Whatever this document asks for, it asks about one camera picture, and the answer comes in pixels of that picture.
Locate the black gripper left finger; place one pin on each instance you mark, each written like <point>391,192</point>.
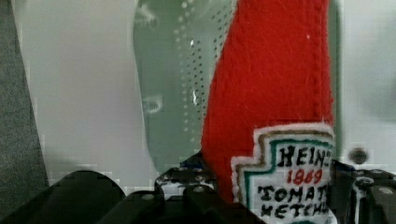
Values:
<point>186,194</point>

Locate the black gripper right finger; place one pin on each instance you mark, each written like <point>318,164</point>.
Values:
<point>362,196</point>

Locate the red felt ketchup bottle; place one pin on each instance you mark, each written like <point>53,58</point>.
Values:
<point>268,133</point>

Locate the green perforated strainer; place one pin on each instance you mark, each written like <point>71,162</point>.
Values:
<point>177,45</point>

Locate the black post lower left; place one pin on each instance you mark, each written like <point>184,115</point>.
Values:
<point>82,197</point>

